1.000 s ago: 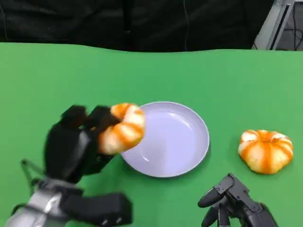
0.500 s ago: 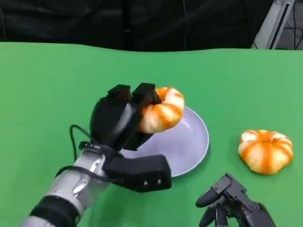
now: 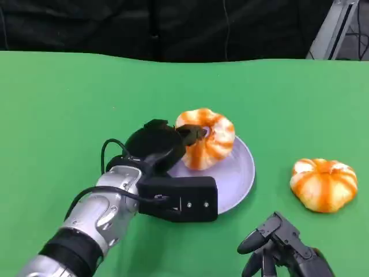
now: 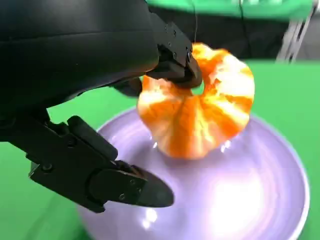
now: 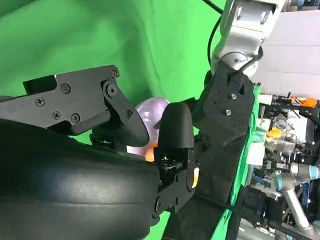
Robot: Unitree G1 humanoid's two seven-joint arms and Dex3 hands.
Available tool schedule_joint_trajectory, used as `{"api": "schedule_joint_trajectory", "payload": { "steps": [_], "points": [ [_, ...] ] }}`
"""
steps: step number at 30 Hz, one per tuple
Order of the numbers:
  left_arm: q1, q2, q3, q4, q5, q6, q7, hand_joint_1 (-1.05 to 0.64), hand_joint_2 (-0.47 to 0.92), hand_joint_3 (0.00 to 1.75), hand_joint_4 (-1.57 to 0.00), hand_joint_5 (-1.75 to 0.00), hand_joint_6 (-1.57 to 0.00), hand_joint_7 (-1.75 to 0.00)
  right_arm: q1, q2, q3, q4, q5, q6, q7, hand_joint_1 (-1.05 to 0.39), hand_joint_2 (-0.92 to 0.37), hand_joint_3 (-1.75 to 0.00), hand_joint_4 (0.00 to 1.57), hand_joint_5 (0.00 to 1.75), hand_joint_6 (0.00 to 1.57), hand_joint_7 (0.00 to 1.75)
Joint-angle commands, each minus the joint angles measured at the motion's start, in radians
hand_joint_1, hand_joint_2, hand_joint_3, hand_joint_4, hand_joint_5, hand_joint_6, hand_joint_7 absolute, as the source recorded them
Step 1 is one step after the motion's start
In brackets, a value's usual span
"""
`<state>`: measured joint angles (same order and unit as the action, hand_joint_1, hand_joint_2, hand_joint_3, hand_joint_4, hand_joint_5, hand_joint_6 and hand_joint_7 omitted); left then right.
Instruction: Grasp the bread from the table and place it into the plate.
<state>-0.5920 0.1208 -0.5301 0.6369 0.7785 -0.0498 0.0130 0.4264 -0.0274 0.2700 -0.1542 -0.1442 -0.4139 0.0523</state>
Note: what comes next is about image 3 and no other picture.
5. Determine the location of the lilac plate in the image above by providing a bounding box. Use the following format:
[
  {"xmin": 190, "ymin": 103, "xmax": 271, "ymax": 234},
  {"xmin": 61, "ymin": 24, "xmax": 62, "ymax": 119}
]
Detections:
[{"xmin": 166, "ymin": 135, "xmax": 255, "ymax": 215}]

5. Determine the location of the green table cloth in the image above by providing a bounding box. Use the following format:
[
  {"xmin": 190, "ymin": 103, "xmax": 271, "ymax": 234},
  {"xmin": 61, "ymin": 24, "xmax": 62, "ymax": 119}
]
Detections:
[{"xmin": 0, "ymin": 50, "xmax": 369, "ymax": 277}]

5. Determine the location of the orange white toy bread roll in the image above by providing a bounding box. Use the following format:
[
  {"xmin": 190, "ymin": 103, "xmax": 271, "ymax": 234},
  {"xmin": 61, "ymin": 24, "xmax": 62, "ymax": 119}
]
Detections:
[
  {"xmin": 289, "ymin": 158, "xmax": 359, "ymax": 214},
  {"xmin": 175, "ymin": 108, "xmax": 236, "ymax": 171}
]

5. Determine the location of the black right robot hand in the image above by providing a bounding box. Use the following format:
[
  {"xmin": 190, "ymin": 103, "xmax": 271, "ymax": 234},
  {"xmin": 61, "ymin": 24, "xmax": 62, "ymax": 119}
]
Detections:
[{"xmin": 236, "ymin": 211, "xmax": 337, "ymax": 277}]

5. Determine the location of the black backdrop curtain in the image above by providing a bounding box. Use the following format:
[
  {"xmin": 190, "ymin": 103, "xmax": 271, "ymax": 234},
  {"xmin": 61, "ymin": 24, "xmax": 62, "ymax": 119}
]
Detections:
[{"xmin": 0, "ymin": 0, "xmax": 335, "ymax": 63}]

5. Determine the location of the grey metal equipment frame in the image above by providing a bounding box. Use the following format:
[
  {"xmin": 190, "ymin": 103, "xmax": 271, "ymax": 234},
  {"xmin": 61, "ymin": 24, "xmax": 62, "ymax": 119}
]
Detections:
[{"xmin": 305, "ymin": 0, "xmax": 369, "ymax": 61}]

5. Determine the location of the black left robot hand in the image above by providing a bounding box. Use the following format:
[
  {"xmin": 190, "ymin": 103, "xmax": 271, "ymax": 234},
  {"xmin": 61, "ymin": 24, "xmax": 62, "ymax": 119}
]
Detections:
[{"xmin": 125, "ymin": 118, "xmax": 212, "ymax": 177}]

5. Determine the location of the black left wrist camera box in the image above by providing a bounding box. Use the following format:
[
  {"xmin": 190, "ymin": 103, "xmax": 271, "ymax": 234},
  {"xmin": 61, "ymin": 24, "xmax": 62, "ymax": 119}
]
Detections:
[{"xmin": 136, "ymin": 175, "xmax": 219, "ymax": 223}]

